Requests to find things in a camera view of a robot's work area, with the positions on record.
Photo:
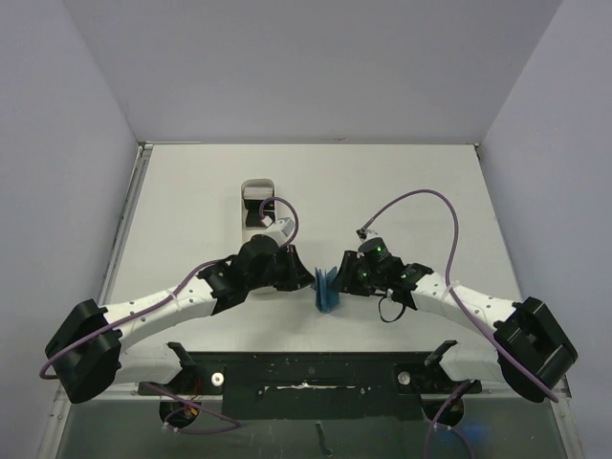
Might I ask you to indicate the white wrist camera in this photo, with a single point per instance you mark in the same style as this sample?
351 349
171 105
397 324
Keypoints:
366 234
279 230

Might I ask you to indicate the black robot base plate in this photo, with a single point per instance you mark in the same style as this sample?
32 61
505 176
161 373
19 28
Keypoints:
238 387

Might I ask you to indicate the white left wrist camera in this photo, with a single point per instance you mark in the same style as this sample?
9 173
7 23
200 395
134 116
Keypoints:
279 230

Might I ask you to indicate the white card tray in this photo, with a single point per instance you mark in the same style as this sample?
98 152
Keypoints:
253 193

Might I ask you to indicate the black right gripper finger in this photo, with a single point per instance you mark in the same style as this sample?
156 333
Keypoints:
351 265
344 282

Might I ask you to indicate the black credit card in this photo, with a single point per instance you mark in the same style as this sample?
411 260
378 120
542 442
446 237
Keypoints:
256 210

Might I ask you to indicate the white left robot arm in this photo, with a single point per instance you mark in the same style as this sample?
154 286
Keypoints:
92 348

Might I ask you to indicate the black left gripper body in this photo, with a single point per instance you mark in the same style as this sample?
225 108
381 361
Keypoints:
274 274

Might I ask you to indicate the aluminium frame rail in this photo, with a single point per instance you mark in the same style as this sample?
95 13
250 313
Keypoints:
118 392

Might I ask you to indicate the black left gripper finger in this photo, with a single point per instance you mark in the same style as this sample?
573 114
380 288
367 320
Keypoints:
296 281
295 266

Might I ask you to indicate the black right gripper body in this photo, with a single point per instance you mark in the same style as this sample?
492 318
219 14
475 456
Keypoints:
348 272

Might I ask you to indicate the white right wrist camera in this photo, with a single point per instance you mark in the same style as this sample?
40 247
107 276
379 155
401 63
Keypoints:
366 234

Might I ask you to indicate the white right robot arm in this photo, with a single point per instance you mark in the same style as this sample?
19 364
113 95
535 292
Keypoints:
530 351

